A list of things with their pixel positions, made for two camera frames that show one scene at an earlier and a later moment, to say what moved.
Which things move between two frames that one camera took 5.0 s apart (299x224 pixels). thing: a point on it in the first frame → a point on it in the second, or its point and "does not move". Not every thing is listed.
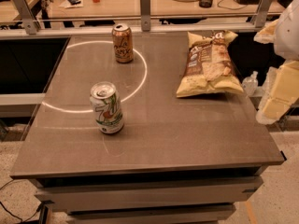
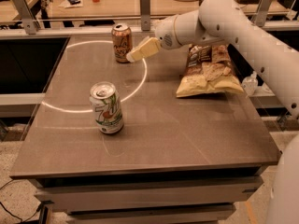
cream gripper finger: (281, 92) → (165, 38)
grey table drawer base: (200, 197) does not move
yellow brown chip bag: (211, 67) does not move
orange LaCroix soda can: (122, 40) does not move
